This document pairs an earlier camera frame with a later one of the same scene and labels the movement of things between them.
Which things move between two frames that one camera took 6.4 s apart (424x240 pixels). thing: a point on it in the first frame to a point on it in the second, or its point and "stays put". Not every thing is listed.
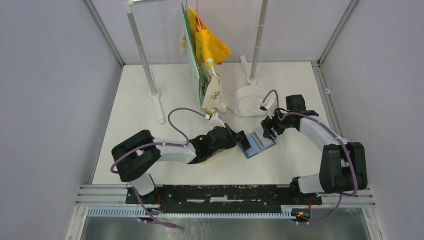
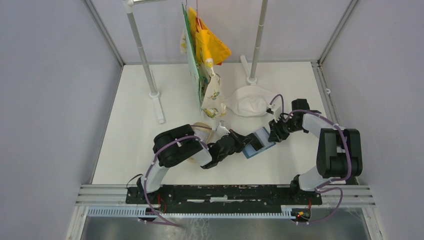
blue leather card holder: x=257 y=142 stays put
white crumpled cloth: x=246 y=100 stays put
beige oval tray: x=232 y=157 to x=203 y=131
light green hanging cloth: x=192 y=57 stays put
